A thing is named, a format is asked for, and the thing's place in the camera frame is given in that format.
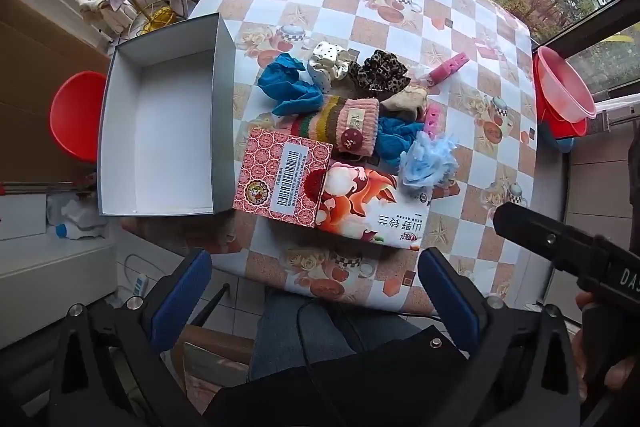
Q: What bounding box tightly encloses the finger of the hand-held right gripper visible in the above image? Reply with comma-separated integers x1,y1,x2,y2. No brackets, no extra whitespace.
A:
494,202,608,279

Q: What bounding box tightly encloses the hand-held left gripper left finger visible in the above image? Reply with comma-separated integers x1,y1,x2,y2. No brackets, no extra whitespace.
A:
30,248,213,427

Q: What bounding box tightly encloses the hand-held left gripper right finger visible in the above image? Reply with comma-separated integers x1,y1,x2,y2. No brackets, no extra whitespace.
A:
419,248,586,427

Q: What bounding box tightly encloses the grey white box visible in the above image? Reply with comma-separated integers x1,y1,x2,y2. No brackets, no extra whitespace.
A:
97,13,236,218

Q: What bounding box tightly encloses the beige terry sock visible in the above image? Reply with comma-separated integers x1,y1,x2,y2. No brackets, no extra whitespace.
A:
380,87,430,122

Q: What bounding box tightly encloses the striped knitted sock pink cuff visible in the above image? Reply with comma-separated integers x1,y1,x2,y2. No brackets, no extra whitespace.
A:
279,94,382,158

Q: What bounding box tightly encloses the person's right hand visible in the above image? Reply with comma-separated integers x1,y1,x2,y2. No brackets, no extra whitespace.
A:
570,291,640,405

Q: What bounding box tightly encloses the brown cardboard box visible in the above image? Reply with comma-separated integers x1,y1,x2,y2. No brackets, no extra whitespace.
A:
174,324,256,395

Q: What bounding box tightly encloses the red plastic basin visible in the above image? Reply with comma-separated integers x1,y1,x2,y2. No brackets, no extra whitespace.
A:
532,57,589,140

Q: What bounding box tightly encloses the person's blue jeans leg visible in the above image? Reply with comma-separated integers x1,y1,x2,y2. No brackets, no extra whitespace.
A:
249,291,426,389

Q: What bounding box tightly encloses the person's black garment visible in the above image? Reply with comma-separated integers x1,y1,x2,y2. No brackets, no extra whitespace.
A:
207,326,482,427

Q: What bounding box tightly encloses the white plastic bottle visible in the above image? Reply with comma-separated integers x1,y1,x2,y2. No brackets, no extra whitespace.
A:
47,197,109,241

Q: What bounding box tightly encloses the white cabinet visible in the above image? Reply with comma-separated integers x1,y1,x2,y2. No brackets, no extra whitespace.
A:
0,232,117,350

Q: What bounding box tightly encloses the light blue mesh scrunchie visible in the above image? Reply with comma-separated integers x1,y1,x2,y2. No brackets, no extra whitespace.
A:
398,132,459,196

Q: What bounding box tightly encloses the printed red orange cardboard box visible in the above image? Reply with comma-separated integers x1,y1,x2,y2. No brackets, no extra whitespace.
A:
232,127,431,251

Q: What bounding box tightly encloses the pink plastic basin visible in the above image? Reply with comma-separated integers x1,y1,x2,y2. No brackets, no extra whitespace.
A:
532,46,599,124

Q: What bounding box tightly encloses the teal blue cloth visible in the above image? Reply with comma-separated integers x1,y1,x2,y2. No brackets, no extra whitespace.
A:
374,117,426,168

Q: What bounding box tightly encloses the red plastic stool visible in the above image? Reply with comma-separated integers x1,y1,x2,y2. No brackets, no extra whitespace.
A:
49,71,109,164

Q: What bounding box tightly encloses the leopard print scrunchie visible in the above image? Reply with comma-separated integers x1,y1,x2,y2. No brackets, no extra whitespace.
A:
348,49,412,101

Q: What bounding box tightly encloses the teal blue scrunchie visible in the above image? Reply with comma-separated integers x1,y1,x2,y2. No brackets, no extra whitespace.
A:
257,53,324,116

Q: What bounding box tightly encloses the white polka dot scrunchie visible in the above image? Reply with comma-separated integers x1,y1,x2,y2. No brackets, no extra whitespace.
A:
306,41,359,90

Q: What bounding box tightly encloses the cream patterned cloth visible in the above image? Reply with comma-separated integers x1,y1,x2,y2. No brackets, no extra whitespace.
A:
76,0,137,34

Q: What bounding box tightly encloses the checkered printed tablecloth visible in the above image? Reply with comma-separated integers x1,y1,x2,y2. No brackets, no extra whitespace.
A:
187,0,539,314

